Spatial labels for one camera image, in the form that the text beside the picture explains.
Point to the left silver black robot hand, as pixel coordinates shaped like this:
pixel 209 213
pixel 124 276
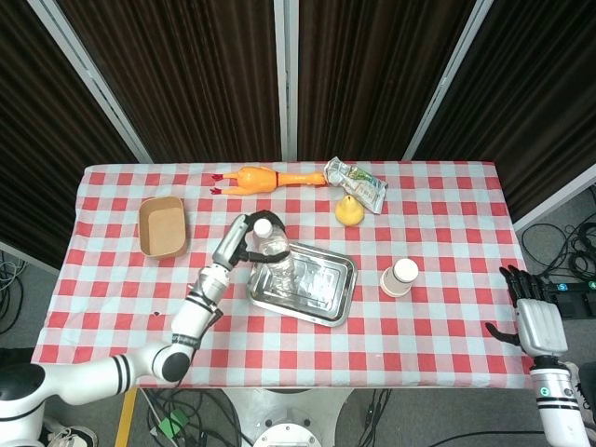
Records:
pixel 230 242

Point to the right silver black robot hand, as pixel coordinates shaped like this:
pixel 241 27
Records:
pixel 542 326

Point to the transparent plastic water bottle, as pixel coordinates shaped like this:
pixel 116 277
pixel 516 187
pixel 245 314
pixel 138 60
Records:
pixel 281 275

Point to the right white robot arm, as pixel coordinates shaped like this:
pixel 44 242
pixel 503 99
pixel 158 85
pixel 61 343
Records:
pixel 559 410

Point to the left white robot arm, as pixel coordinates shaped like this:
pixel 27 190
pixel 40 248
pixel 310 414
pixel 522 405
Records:
pixel 191 319

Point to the stainless steel rectangular tray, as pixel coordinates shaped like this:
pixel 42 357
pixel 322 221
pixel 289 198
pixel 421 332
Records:
pixel 321 288

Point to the black power strip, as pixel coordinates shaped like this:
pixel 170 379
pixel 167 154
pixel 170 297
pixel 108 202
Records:
pixel 572 298

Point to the yellow rubber chicken toy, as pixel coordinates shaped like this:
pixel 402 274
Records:
pixel 251 180

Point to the brown paper food box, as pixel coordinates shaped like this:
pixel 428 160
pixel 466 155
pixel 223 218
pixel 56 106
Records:
pixel 163 228

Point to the white sneaker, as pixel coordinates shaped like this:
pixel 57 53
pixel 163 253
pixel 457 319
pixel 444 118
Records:
pixel 582 386
pixel 70 435

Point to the yellow pear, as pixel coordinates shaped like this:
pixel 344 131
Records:
pixel 349 214

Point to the crumpled silver snack bag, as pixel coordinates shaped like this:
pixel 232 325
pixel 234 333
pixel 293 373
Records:
pixel 363 186

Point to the red white checkered tablecloth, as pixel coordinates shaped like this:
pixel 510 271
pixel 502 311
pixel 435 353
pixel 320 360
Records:
pixel 326 354

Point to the white paper cup blue stripe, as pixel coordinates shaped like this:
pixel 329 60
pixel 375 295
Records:
pixel 402 272

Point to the dark brown curtain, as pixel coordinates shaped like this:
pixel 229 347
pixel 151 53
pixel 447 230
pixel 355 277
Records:
pixel 186 79
pixel 535 93
pixel 46 139
pixel 372 79

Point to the green plastic block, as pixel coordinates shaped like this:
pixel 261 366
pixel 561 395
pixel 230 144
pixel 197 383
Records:
pixel 173 423

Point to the white metal frame post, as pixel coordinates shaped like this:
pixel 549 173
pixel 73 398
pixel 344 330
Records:
pixel 93 84
pixel 285 79
pixel 447 79

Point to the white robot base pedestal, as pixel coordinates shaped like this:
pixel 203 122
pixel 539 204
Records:
pixel 288 419

